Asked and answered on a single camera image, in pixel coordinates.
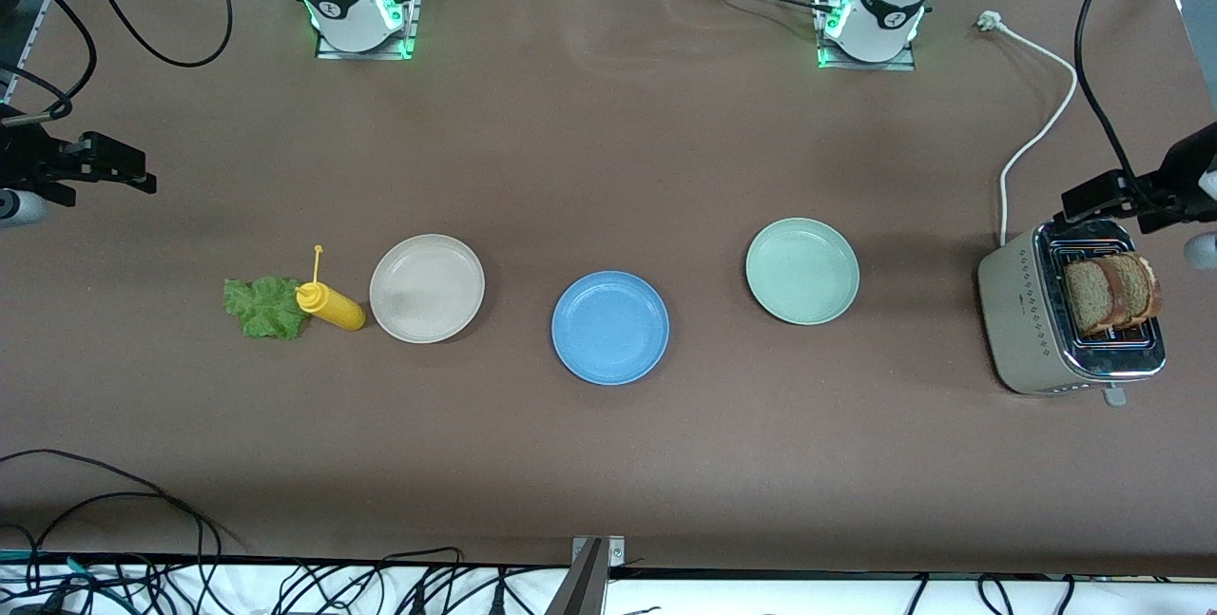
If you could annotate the blue plate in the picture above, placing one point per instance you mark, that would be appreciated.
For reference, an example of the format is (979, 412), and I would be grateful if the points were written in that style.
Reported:
(608, 330)

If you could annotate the yellow mustard squeeze bottle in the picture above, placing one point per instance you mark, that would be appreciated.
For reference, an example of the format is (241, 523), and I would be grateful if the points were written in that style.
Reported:
(335, 309)

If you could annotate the brown bread slice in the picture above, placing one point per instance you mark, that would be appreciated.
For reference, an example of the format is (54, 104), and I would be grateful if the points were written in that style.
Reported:
(1089, 297)
(1141, 287)

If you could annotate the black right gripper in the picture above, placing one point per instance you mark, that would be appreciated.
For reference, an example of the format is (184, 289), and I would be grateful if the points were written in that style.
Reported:
(28, 162)

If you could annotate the metal corner bracket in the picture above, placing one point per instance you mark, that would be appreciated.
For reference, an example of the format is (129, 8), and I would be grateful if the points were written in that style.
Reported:
(616, 550)

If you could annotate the beige chrome toaster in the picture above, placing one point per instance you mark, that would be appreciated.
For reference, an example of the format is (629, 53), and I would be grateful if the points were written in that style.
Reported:
(1022, 330)

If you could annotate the pale green plate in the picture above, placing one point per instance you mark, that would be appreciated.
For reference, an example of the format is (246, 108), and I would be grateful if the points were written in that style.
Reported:
(803, 271)

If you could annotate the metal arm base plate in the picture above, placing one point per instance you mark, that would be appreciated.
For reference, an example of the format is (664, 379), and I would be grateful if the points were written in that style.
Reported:
(903, 66)
(412, 16)

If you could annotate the green lettuce leaf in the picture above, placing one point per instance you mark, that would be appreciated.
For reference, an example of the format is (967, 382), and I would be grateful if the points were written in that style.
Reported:
(259, 308)

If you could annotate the dark aluminium post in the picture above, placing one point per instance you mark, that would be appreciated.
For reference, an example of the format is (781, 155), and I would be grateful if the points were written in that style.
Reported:
(580, 591)

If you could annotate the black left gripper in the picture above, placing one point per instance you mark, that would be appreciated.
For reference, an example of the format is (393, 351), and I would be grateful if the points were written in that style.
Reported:
(1176, 179)

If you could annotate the beige plate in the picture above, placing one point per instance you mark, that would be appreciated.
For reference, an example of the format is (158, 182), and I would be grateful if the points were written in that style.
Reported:
(428, 287)

